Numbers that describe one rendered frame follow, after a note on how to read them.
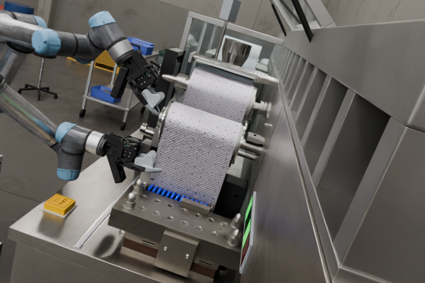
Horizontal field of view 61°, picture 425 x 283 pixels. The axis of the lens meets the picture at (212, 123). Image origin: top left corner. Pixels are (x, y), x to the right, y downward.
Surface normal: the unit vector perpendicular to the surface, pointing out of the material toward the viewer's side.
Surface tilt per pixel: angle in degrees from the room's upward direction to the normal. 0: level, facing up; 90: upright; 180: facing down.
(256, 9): 90
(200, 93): 92
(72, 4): 90
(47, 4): 90
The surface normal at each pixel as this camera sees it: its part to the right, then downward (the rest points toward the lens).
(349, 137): -0.14, 0.24
